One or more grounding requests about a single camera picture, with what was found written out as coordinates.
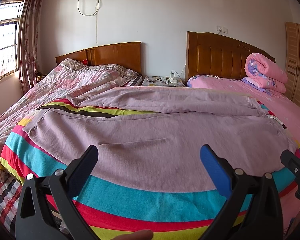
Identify mauve sweatpants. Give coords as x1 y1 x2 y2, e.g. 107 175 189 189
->
24 87 297 193

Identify person's left hand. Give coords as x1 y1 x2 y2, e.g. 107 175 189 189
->
113 230 154 240

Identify pink bed sheet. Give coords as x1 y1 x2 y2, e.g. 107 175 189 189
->
186 74 300 233

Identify rainbow striped blanket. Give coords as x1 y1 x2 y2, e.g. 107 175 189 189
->
0 97 300 240

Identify plaid checked bed sheet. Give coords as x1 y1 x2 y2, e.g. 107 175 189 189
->
0 177 22 237

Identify rolled pink floral duvet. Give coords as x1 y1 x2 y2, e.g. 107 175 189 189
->
242 53 288 93

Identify light wood wardrobe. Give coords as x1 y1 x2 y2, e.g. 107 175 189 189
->
285 22 300 107

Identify pink floral quilt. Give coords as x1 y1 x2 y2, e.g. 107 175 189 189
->
0 58 142 181

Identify red object at headboard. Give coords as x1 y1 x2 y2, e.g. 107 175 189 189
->
82 59 88 65

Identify bedside table with cloth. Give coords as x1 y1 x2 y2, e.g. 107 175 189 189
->
142 76 185 87

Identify right wooden headboard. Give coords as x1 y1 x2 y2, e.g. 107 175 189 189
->
185 31 275 80

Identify wooden headboard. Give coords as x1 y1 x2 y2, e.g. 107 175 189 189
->
55 42 142 74
185 31 275 80

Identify white power strip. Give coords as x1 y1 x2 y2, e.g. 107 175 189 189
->
169 73 178 84

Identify left wooden headboard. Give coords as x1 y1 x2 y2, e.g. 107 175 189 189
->
55 42 142 74

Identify barred window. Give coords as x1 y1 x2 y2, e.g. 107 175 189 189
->
0 0 23 80

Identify pink floral curtain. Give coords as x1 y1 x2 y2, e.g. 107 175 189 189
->
17 0 43 94

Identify white wall socket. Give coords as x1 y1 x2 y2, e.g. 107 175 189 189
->
216 25 228 34

